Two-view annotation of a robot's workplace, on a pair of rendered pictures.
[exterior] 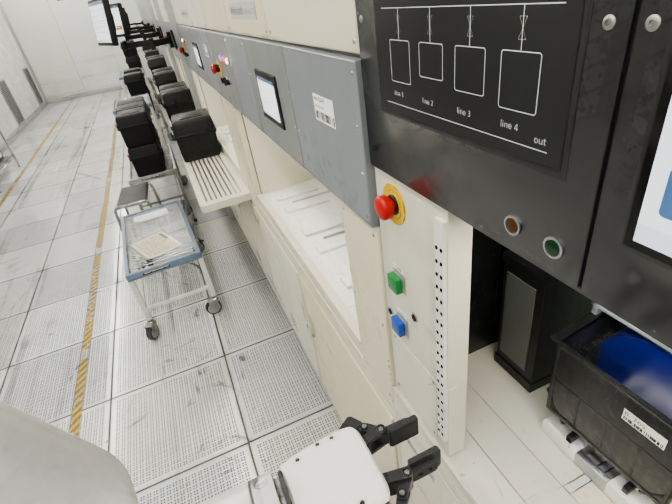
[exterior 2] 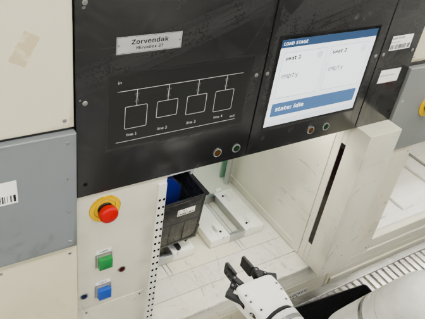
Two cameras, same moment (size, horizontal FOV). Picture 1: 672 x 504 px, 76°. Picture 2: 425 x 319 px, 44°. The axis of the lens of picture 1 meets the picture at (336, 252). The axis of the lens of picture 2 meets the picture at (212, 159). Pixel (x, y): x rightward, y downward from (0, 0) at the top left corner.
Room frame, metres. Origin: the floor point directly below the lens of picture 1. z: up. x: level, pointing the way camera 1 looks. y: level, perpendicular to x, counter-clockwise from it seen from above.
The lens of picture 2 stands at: (0.67, 0.72, 2.08)
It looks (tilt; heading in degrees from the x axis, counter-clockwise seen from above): 35 degrees down; 251
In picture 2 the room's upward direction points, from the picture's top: 10 degrees clockwise
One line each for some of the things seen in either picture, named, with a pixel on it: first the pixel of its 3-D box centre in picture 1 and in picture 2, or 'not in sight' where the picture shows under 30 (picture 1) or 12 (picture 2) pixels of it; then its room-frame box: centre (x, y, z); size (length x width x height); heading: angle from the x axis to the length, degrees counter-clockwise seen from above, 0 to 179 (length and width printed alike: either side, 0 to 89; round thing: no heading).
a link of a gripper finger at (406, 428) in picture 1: (388, 427); (229, 278); (0.33, -0.03, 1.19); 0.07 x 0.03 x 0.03; 108
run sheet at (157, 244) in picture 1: (155, 243); not in sight; (2.33, 1.08, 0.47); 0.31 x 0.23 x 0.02; 40
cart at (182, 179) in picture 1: (159, 181); not in sight; (4.12, 1.62, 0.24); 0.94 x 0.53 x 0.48; 18
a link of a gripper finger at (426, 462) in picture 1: (419, 477); (253, 268); (0.26, -0.05, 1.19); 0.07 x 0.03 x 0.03; 108
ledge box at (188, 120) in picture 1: (195, 134); not in sight; (2.91, 0.80, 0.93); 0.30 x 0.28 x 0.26; 15
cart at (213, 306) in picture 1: (170, 259); not in sight; (2.51, 1.11, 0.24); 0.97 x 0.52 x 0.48; 21
